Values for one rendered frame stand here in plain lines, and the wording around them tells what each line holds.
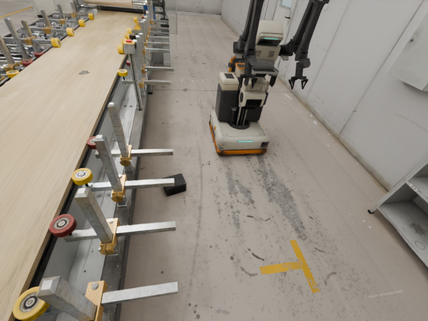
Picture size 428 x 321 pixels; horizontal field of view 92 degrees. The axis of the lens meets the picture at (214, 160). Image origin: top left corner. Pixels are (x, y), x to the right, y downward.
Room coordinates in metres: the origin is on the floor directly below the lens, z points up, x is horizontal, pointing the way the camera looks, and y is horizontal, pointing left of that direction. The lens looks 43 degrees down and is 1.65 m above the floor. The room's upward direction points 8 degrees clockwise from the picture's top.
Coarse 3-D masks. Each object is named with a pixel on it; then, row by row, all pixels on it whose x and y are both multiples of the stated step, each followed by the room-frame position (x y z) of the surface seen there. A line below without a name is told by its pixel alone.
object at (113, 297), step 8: (136, 288) 0.19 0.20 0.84; (144, 288) 0.20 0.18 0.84; (152, 288) 0.20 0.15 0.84; (160, 288) 0.20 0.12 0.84; (168, 288) 0.21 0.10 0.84; (176, 288) 0.21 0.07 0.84; (104, 296) 0.16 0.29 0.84; (112, 296) 0.16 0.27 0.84; (120, 296) 0.16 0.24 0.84; (128, 296) 0.17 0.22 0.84; (136, 296) 0.17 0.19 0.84; (144, 296) 0.17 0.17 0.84; (152, 296) 0.18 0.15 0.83; (160, 296) 0.19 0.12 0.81; (104, 304) 0.14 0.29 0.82; (48, 312) 0.10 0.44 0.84; (56, 312) 0.11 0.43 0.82
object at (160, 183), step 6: (138, 180) 0.67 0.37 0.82; (144, 180) 0.67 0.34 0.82; (150, 180) 0.68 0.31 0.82; (156, 180) 0.68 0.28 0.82; (162, 180) 0.69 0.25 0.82; (168, 180) 0.69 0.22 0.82; (84, 186) 0.59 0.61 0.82; (90, 186) 0.59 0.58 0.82; (96, 186) 0.60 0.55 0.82; (102, 186) 0.60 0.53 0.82; (108, 186) 0.61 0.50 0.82; (126, 186) 0.62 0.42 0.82; (132, 186) 0.63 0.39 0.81; (138, 186) 0.64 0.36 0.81; (144, 186) 0.65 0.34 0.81; (150, 186) 0.65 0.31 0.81; (156, 186) 0.66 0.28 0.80; (162, 186) 0.67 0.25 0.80; (168, 186) 0.68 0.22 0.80
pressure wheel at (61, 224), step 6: (60, 216) 0.38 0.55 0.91; (66, 216) 0.38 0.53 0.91; (72, 216) 0.38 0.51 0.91; (54, 222) 0.35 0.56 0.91; (60, 222) 0.35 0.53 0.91; (66, 222) 0.36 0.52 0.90; (72, 222) 0.36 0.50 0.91; (54, 228) 0.33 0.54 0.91; (60, 228) 0.33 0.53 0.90; (66, 228) 0.33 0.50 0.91; (72, 228) 0.34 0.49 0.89; (54, 234) 0.31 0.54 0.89; (60, 234) 0.31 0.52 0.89; (66, 234) 0.32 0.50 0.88
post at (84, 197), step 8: (80, 192) 0.34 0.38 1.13; (88, 192) 0.35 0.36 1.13; (80, 200) 0.33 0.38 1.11; (88, 200) 0.34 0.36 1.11; (88, 208) 0.33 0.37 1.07; (96, 208) 0.35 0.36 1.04; (88, 216) 0.33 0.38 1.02; (96, 216) 0.34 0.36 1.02; (96, 224) 0.33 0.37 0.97; (104, 224) 0.35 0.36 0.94; (96, 232) 0.33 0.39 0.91; (104, 232) 0.34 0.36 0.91; (104, 240) 0.33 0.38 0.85
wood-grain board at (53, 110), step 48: (96, 48) 2.30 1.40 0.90; (0, 96) 1.15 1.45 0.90; (48, 96) 1.23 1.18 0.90; (96, 96) 1.31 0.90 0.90; (0, 144) 0.72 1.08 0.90; (48, 144) 0.76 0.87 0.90; (0, 192) 0.45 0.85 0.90; (48, 192) 0.48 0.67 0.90; (0, 240) 0.27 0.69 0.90; (0, 288) 0.13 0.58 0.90
